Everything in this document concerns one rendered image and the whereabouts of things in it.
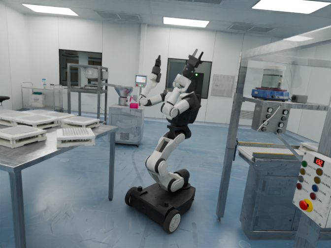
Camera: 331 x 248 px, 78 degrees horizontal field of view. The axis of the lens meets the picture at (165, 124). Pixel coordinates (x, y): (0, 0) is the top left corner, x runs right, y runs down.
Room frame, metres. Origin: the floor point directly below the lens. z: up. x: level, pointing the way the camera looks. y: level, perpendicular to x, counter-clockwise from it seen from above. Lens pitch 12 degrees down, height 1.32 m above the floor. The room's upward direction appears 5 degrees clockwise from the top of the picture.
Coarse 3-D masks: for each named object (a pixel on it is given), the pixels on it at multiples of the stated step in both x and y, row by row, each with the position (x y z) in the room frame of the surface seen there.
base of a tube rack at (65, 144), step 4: (84, 140) 1.42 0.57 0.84; (60, 144) 1.30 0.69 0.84; (64, 144) 1.31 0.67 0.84; (68, 144) 1.32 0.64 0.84; (72, 144) 1.33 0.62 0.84; (76, 144) 1.34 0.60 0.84; (80, 144) 1.36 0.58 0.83; (84, 144) 1.37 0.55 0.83; (88, 144) 1.38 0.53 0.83; (92, 144) 1.39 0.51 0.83
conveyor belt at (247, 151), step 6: (240, 150) 1.72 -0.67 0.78; (246, 150) 1.67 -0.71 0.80; (252, 150) 1.69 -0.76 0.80; (258, 150) 1.70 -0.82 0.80; (264, 150) 1.72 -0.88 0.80; (270, 150) 1.73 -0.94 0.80; (276, 150) 1.75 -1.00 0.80; (282, 150) 1.77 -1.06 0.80; (288, 150) 1.78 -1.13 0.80; (246, 156) 1.60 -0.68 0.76; (252, 156) 1.53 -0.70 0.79
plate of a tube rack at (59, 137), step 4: (64, 128) 1.52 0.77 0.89; (76, 128) 1.55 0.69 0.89; (84, 128) 1.57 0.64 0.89; (88, 128) 1.58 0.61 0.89; (60, 132) 1.41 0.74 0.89; (92, 132) 1.48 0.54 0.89; (60, 136) 1.32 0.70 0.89; (64, 136) 1.33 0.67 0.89; (68, 136) 1.34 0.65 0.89; (72, 136) 1.34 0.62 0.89; (76, 136) 1.35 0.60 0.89; (80, 136) 1.36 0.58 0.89; (84, 136) 1.37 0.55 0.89; (88, 136) 1.38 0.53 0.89; (92, 136) 1.39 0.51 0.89
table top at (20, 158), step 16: (0, 112) 2.22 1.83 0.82; (0, 128) 1.61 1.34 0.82; (48, 128) 1.74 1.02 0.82; (96, 128) 1.88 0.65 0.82; (112, 128) 1.93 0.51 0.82; (32, 144) 1.32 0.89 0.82; (48, 144) 1.34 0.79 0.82; (0, 160) 1.03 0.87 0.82; (16, 160) 1.05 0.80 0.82; (32, 160) 1.07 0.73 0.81
